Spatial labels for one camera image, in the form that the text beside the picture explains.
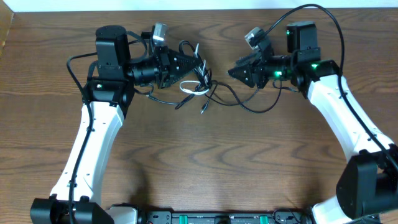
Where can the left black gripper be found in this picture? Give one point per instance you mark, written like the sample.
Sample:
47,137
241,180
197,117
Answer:
168,60

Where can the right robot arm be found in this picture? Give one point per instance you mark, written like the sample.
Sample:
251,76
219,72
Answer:
368,184

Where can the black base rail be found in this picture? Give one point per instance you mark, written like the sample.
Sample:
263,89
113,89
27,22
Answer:
217,217

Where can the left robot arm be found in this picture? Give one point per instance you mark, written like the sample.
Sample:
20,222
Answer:
125,61

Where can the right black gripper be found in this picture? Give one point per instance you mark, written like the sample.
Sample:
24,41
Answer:
254,67

